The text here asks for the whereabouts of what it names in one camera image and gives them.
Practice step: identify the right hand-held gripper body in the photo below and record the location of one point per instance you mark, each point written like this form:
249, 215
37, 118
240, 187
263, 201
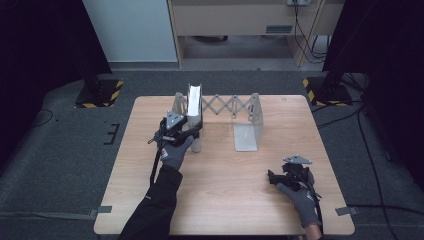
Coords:
295, 173

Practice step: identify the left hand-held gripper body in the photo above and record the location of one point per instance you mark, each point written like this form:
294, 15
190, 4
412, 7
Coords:
171, 128

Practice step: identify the white book with grey figures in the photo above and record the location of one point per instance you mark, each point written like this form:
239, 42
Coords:
195, 110

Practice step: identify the expandable metal book rack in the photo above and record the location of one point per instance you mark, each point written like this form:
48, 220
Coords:
246, 113

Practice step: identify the person's left hand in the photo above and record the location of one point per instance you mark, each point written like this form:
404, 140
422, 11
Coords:
176, 153

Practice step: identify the person's right hand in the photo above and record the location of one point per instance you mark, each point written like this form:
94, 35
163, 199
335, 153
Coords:
301, 205

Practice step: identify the grey tape piece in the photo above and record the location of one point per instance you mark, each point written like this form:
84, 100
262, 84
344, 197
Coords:
104, 209
346, 211

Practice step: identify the black hazard-striped stand base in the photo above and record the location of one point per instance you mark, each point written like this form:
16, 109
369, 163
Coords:
328, 93
100, 95

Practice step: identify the white panel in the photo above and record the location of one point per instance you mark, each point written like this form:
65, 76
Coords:
133, 30

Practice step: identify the light wooden desk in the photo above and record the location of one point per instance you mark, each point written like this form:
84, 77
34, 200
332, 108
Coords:
233, 16

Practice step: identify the grey desk label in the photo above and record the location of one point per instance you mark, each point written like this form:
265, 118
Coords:
279, 29

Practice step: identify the black curtain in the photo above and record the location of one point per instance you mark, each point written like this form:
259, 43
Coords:
393, 50
40, 50

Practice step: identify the white power strip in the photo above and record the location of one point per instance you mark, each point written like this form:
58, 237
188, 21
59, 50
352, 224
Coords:
298, 2

